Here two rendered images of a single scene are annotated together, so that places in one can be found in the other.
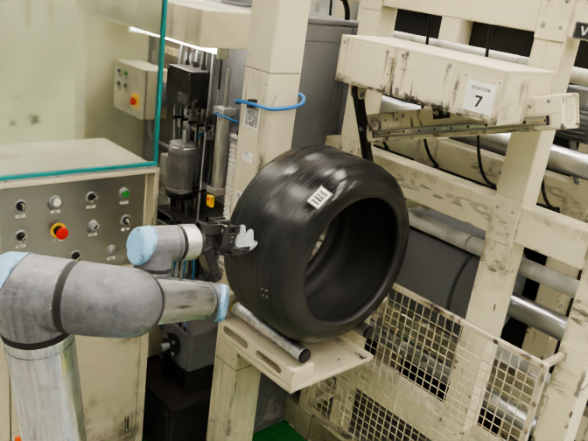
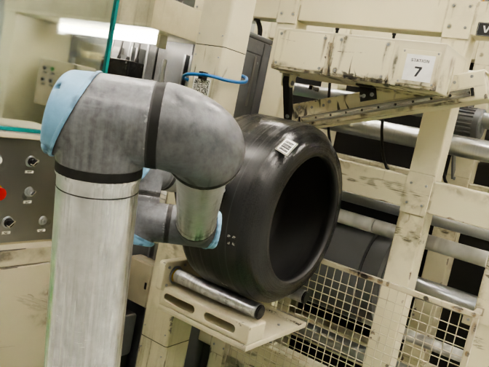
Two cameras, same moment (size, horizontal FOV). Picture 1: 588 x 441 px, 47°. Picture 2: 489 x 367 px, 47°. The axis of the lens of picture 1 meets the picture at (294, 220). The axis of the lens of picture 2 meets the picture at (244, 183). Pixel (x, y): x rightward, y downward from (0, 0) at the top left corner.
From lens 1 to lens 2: 63 cm
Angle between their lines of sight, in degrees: 17
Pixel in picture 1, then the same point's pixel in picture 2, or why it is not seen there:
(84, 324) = (184, 143)
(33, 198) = not seen: outside the picture
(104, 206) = (41, 174)
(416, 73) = (355, 53)
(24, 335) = (101, 162)
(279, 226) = (249, 171)
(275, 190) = not seen: hidden behind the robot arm
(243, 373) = (172, 351)
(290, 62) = (239, 41)
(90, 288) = (193, 102)
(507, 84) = (444, 55)
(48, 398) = (108, 258)
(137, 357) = not seen: hidden behind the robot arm
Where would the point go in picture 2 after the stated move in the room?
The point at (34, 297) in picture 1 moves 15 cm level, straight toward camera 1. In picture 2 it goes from (125, 106) to (177, 121)
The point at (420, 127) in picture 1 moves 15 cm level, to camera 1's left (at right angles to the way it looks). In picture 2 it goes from (347, 109) to (307, 100)
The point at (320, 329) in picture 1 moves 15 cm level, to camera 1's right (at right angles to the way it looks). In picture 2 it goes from (274, 285) to (321, 291)
